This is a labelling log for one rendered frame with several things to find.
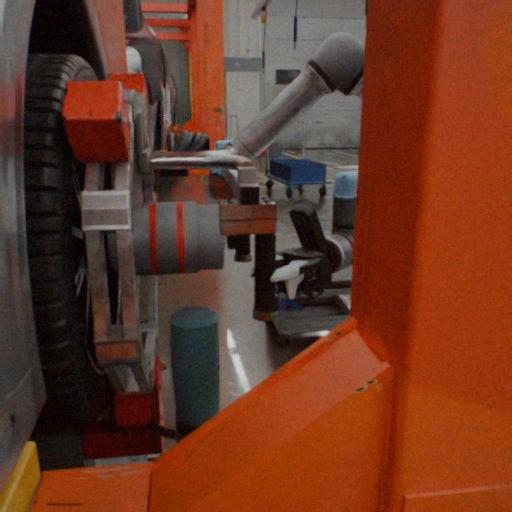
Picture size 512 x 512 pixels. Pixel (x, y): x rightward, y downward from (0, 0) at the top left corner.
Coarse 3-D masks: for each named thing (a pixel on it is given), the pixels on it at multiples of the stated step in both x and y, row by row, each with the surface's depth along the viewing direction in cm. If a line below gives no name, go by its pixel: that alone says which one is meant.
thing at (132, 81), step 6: (108, 78) 105; (114, 78) 105; (120, 78) 105; (126, 78) 105; (132, 78) 105; (138, 78) 105; (144, 78) 106; (126, 84) 104; (132, 84) 105; (138, 84) 105; (144, 84) 105; (138, 90) 104; (144, 90) 105; (144, 96) 105
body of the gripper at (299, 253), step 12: (288, 252) 93; (300, 252) 93; (312, 252) 93; (336, 252) 97; (288, 264) 92; (324, 264) 93; (336, 264) 98; (312, 276) 93; (324, 276) 94; (300, 288) 91; (312, 288) 91
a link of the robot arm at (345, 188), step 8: (336, 176) 103; (344, 176) 102; (352, 176) 101; (336, 184) 103; (344, 184) 101; (352, 184) 101; (336, 192) 103; (344, 192) 102; (352, 192) 101; (336, 200) 103; (344, 200) 102; (352, 200) 101; (336, 208) 104; (344, 208) 102; (352, 208) 102; (336, 216) 104; (344, 216) 103; (352, 216) 102; (336, 224) 105; (344, 224) 103; (352, 224) 103
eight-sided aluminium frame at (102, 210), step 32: (128, 96) 79; (96, 192) 69; (128, 192) 70; (96, 224) 69; (128, 224) 69; (96, 256) 70; (128, 256) 71; (96, 288) 71; (128, 288) 72; (96, 320) 73; (128, 320) 73; (96, 352) 74; (128, 352) 75; (128, 384) 92
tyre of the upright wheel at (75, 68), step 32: (32, 64) 76; (64, 64) 77; (32, 96) 69; (32, 128) 67; (64, 128) 69; (32, 160) 65; (64, 160) 69; (32, 192) 64; (64, 192) 68; (32, 224) 64; (64, 224) 67; (32, 256) 64; (64, 256) 67; (32, 288) 64; (64, 288) 66; (64, 320) 67; (64, 352) 68; (64, 384) 71; (96, 384) 86; (64, 416) 79; (96, 416) 87
